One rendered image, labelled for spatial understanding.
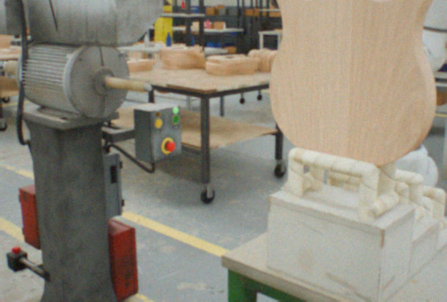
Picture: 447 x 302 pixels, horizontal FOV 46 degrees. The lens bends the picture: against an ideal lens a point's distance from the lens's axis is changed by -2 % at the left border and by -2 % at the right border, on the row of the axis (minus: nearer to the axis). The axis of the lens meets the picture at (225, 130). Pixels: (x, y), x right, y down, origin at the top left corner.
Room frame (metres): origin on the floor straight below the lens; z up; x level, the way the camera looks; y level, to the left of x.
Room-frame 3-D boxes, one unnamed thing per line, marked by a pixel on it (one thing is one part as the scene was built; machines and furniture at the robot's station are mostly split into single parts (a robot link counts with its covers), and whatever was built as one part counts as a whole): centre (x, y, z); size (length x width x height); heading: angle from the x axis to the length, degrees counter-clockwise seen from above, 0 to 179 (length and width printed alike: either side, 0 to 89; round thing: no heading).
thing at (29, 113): (1.93, 0.60, 1.11); 0.36 x 0.24 x 0.04; 49
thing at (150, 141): (2.02, 0.33, 0.99); 0.24 x 0.21 x 0.26; 49
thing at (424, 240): (1.16, -0.34, 0.98); 0.27 x 0.16 x 0.09; 49
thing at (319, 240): (1.05, -0.24, 1.02); 0.27 x 0.15 x 0.17; 49
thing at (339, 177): (1.13, -0.32, 1.12); 0.20 x 0.03 x 0.03; 48
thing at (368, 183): (0.96, -0.27, 1.15); 0.03 x 0.03 x 0.09
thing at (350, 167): (1.01, -0.21, 1.20); 0.20 x 0.03 x 0.03; 48
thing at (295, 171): (1.07, -0.15, 1.15); 0.03 x 0.03 x 0.09
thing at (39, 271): (1.95, 0.80, 0.46); 0.25 x 0.07 x 0.08; 49
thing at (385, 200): (0.98, -0.31, 1.12); 0.11 x 0.03 x 0.03; 139
